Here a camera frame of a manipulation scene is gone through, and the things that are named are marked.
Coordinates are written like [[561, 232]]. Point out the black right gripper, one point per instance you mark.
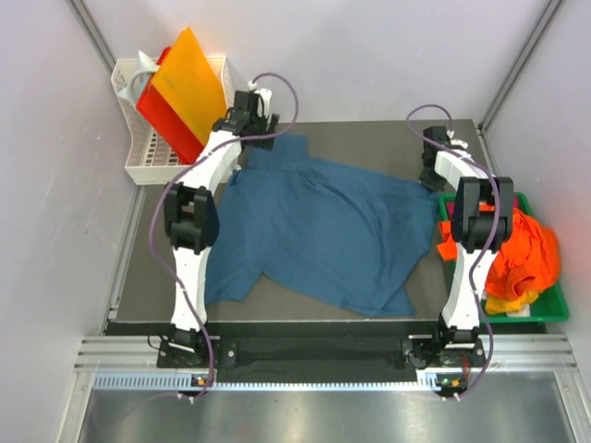
[[430, 185]]

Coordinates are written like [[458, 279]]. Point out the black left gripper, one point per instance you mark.
[[265, 137]]

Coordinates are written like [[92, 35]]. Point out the blue t shirt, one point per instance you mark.
[[344, 235]]

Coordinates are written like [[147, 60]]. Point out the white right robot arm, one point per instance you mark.
[[482, 221]]

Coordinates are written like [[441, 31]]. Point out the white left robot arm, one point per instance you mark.
[[191, 220]]

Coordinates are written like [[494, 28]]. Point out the pink t shirt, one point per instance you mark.
[[449, 208]]

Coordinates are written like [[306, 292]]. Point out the orange plastic board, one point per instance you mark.
[[189, 85]]

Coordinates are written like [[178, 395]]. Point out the red plastic board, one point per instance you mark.
[[167, 124]]

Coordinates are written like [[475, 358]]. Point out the white perforated plastic basket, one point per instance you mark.
[[150, 160]]

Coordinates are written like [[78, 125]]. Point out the orange t shirt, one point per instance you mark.
[[528, 262]]

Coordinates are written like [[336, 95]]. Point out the yellow t shirt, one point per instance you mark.
[[519, 307]]

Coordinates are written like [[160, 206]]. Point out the green plastic bin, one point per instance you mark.
[[551, 306]]

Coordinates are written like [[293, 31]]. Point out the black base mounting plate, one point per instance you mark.
[[314, 352]]

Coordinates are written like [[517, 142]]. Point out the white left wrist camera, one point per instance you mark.
[[264, 98]]

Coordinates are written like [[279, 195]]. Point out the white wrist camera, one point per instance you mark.
[[264, 98], [454, 142]]

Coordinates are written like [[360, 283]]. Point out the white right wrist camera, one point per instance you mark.
[[454, 142]]

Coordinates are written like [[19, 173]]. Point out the light blue plastic ring tool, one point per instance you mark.
[[146, 67]]

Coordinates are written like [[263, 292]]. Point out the grey slotted cable duct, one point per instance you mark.
[[195, 382]]

